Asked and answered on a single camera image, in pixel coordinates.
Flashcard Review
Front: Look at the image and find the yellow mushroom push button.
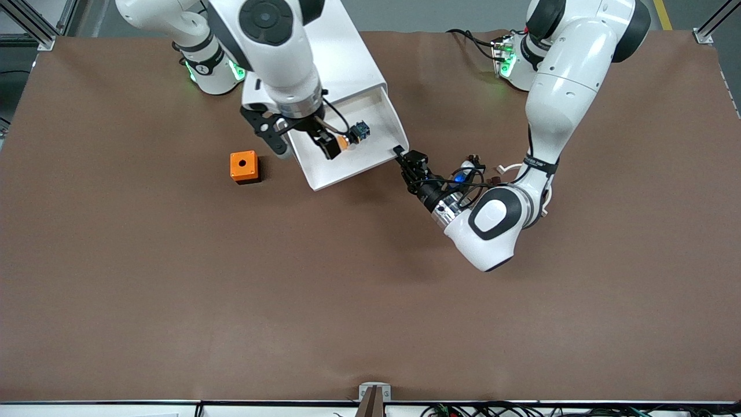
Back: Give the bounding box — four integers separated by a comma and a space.
338, 120, 372, 151

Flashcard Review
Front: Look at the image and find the orange box with hole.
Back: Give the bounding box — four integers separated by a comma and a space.
229, 151, 262, 185

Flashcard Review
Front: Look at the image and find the white curved plastic clamp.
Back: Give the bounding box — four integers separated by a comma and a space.
496, 163, 553, 218

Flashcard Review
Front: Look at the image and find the brown table mat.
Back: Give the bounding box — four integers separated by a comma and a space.
0, 29, 741, 403

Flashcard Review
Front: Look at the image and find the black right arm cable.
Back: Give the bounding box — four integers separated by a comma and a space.
320, 97, 354, 140

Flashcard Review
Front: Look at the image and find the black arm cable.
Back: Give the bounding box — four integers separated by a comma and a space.
437, 165, 490, 213
320, 97, 354, 140

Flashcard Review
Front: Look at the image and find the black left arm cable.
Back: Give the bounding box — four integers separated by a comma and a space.
437, 165, 490, 213

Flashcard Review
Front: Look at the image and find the black base cable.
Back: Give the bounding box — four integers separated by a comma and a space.
446, 28, 501, 61

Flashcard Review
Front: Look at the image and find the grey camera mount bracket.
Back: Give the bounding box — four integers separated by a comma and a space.
359, 382, 392, 417

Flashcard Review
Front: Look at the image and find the aluminium frame profile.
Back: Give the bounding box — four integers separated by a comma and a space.
693, 0, 741, 45
0, 0, 79, 52

